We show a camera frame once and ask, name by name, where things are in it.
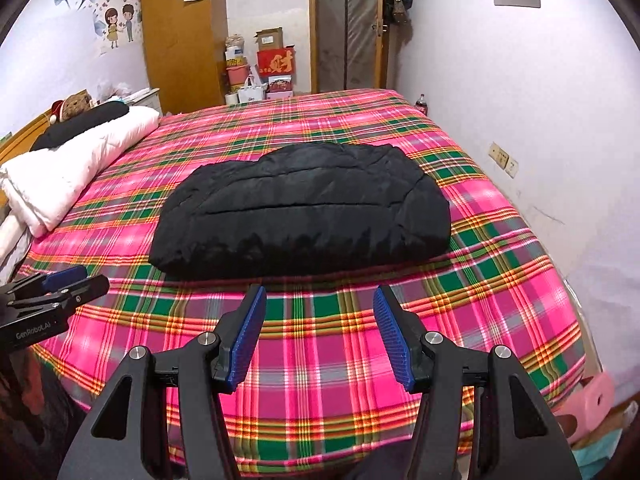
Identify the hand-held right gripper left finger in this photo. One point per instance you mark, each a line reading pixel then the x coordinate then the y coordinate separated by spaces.
pixel 247 335

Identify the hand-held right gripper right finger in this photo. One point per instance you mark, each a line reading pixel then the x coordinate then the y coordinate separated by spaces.
pixel 392 335

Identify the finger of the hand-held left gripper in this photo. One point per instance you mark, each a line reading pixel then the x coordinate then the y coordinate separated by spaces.
pixel 85 290
pixel 65 277

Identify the black puffer jacket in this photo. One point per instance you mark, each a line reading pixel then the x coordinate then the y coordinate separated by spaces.
pixel 300 210

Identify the person's left forearm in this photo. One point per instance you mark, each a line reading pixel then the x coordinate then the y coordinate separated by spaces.
pixel 30 410

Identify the pink plaid bed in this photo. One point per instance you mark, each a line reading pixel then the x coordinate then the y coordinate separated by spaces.
pixel 325 360

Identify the white quilt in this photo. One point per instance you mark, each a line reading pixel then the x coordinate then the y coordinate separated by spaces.
pixel 65 170

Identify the wooden headboard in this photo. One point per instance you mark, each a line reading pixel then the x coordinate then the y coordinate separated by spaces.
pixel 20 142

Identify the black pillow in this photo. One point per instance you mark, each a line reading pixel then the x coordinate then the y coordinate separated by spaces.
pixel 80 122

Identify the brown plush toy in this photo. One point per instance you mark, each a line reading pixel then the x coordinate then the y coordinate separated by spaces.
pixel 75 105

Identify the white nightstand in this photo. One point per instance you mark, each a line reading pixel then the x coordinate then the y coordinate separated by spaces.
pixel 150 100

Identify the pink plastic stool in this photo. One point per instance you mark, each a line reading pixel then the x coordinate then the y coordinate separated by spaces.
pixel 595 395

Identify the dark drink bottle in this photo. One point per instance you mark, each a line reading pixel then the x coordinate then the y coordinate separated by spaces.
pixel 422 105

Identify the teal cloth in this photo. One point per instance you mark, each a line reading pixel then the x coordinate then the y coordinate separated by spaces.
pixel 595 455

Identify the toilet paper roll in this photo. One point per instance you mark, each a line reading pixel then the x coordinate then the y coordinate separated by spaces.
pixel 231 98

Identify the white paper bag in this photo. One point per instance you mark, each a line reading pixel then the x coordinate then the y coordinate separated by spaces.
pixel 250 94

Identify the flat pink box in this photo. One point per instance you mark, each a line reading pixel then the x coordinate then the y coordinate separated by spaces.
pixel 280 95

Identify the patterned red box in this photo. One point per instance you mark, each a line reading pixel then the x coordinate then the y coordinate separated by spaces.
pixel 280 84

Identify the wooden wardrobe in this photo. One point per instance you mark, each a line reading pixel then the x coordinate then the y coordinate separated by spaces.
pixel 180 50

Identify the pink plastic basket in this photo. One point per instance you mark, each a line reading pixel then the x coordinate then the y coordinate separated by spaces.
pixel 237 77

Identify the red gift box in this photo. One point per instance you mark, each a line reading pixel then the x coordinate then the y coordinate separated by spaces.
pixel 276 62

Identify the stack of white packages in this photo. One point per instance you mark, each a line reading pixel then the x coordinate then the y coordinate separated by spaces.
pixel 235 50

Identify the cardboard box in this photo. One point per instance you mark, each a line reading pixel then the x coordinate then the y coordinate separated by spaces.
pixel 270 40

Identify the wooden door with grey curtain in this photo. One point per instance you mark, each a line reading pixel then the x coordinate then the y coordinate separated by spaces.
pixel 345 25

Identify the wall socket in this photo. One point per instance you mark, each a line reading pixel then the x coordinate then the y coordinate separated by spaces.
pixel 512 167
pixel 498 154

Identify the cartoon wall sticker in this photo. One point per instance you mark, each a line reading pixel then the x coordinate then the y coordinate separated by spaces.
pixel 117 22

